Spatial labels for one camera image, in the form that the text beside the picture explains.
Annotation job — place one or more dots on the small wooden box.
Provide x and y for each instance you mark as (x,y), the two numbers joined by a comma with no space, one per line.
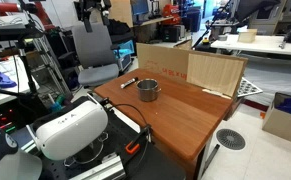
(247,35)

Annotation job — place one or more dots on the black desk leg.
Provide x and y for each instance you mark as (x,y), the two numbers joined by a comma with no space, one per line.
(211,159)

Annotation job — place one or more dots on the cardboard box with blue contents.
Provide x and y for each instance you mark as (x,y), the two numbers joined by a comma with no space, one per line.
(285,120)

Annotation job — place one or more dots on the white VR headset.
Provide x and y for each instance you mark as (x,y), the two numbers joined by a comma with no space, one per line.
(71,130)

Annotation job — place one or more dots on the aluminium rail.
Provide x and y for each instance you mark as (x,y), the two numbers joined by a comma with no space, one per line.
(101,168)

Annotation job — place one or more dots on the white work table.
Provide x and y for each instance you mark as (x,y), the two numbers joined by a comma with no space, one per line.
(261,45)

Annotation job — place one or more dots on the black tripod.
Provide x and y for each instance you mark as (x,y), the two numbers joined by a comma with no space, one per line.
(26,73)

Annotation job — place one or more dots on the light wooden panel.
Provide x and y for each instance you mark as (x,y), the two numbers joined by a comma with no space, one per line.
(213,73)

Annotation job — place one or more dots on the blue glove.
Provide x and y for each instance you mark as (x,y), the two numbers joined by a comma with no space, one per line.
(3,80)

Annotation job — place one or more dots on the grey tape roll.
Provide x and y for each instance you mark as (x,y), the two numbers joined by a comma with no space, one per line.
(222,37)

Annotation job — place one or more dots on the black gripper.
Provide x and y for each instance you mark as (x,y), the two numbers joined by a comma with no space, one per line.
(92,6)

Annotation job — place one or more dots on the white tape strip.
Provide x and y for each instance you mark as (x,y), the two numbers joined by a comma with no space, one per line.
(216,93)

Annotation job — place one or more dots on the white perforated panel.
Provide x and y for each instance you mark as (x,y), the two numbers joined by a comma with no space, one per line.
(248,87)

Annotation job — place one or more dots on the orange clamp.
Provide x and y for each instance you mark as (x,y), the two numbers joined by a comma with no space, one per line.
(132,147)

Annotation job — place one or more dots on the brown cardboard box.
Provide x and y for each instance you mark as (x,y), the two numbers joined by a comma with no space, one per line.
(161,61)

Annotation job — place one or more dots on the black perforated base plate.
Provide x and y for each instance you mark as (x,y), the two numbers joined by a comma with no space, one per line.
(118,140)

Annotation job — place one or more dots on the round floor drain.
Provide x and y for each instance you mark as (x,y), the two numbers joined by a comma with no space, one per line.
(230,139)

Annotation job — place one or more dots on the red robot arm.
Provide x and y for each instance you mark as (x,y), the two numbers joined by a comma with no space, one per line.
(21,8)

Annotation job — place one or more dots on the yellow emergency stop button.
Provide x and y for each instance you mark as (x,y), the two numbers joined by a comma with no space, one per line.
(205,41)

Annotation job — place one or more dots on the small steel pot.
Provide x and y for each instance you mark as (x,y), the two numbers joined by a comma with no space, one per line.
(148,91)

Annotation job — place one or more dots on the red machine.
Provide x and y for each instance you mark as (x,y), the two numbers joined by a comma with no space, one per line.
(171,13)

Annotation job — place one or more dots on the device with blue screen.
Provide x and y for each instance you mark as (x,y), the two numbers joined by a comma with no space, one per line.
(126,55)

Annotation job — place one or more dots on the grey office chair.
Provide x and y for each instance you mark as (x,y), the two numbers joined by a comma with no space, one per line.
(95,53)

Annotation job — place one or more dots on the black and white marker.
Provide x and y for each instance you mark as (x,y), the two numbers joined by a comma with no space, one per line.
(129,82)

